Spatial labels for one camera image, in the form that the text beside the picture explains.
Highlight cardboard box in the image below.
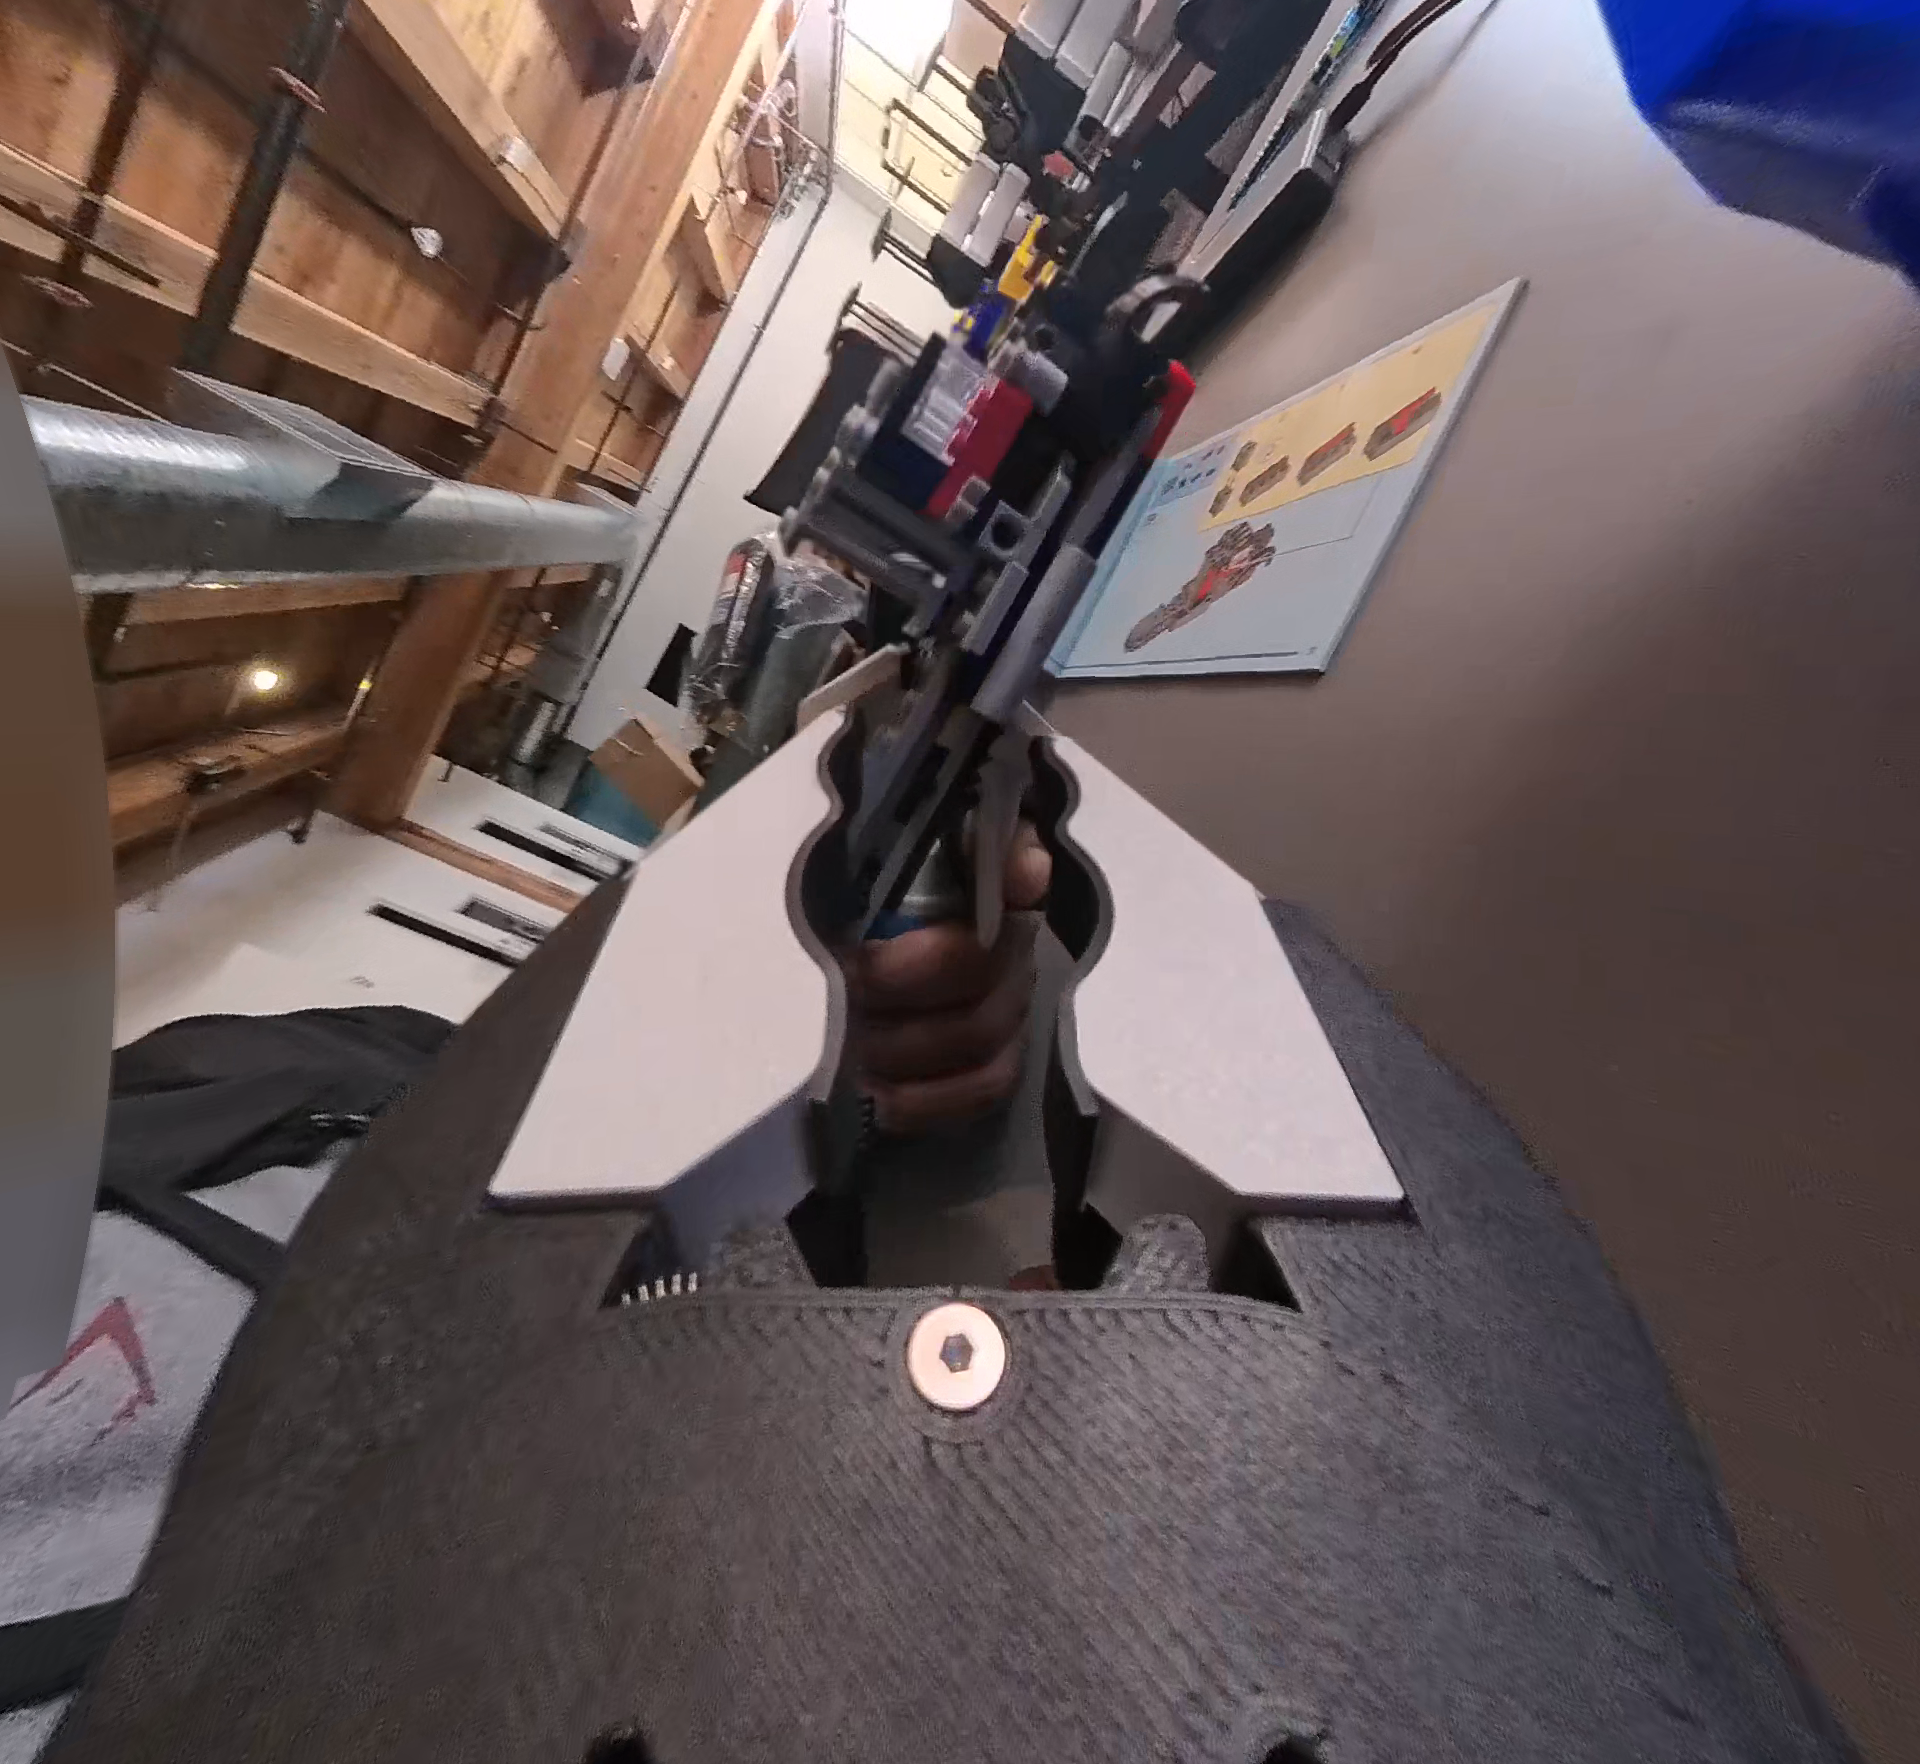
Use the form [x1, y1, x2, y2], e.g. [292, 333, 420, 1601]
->
[590, 716, 706, 830]

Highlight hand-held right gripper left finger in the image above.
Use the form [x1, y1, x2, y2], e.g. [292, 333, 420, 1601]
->
[489, 710, 877, 1275]

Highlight black office chair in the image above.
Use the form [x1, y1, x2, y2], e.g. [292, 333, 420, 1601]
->
[748, 321, 902, 552]

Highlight person's left hand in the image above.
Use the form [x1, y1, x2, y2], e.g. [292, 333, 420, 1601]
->
[848, 824, 1059, 1138]

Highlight plastic-wrapped bundle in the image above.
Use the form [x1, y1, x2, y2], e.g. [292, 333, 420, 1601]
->
[681, 541, 875, 747]

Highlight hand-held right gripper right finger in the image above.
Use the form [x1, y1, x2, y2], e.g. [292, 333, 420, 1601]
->
[1036, 734, 1411, 1283]

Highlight grey black toy brick model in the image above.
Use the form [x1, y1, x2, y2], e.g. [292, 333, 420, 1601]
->
[778, 274, 1203, 962]

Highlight grey desk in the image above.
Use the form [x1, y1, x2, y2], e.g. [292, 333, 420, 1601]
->
[1036, 0, 1920, 1764]

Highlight person's grey sweatshirt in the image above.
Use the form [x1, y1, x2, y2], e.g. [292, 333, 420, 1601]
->
[0, 1207, 264, 1630]

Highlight toy brick instruction booklet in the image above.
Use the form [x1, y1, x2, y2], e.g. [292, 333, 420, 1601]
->
[1049, 279, 1525, 681]

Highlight blue patterned pen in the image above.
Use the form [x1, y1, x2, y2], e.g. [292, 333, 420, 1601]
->
[1305, 0, 1419, 100]

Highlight black flat device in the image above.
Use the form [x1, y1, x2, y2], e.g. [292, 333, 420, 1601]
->
[1198, 116, 1353, 297]

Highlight silver ventilation duct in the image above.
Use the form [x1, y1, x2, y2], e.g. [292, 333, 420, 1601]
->
[24, 393, 649, 596]

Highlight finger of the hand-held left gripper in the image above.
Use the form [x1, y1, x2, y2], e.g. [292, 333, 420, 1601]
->
[973, 724, 1023, 943]
[793, 644, 923, 720]

